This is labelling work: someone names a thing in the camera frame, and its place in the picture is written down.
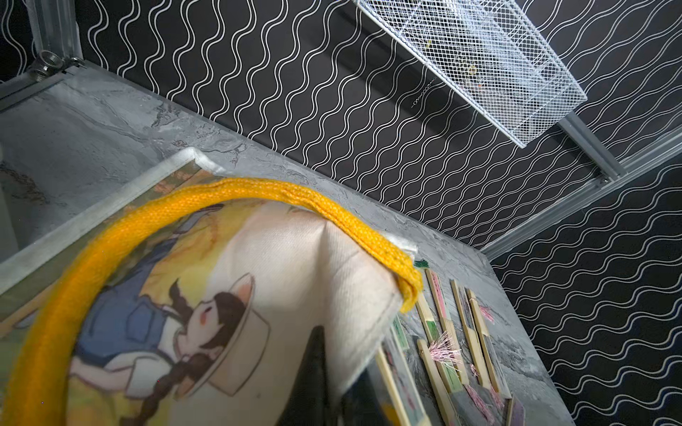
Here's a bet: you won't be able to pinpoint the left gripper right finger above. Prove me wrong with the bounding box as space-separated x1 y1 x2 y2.
341 370 391 426

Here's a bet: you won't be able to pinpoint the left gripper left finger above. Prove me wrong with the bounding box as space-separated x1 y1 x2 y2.
276 326 328 425

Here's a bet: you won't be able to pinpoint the pink paper folding fan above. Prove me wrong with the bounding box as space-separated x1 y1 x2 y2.
375 332 431 426

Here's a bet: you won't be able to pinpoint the pink tassel folding fan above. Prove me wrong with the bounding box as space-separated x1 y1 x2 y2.
424 268 470 385

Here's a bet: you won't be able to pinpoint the green paper folding fan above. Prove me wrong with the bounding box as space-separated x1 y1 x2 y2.
417 294 464 393

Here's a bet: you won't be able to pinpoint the grey paper folding fan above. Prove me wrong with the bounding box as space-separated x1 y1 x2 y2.
450 280 491 390

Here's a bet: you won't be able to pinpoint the white tote bag yellow handles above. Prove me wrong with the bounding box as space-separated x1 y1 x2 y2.
1 177 424 425

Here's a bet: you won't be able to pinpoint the purple paper folding fan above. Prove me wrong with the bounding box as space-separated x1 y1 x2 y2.
504 397 526 426

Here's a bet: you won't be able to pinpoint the white wire wall basket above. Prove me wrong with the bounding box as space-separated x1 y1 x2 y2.
357 1 587 147

